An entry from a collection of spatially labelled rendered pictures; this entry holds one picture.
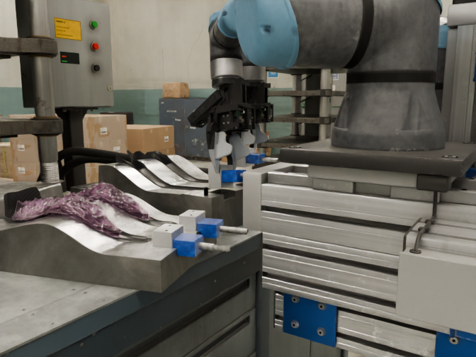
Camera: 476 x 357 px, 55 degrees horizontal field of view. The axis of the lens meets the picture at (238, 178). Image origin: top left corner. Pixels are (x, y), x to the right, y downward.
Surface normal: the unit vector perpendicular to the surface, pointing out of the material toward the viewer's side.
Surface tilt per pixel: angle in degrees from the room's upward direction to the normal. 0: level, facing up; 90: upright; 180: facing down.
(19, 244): 90
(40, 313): 0
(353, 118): 72
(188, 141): 90
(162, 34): 90
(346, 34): 110
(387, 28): 103
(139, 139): 90
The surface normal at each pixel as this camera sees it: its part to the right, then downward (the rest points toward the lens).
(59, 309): 0.00, -0.99
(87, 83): 0.83, 0.10
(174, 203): -0.56, 0.15
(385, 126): -0.35, -0.14
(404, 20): 0.21, 0.22
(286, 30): 0.15, 0.55
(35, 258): -0.29, 0.17
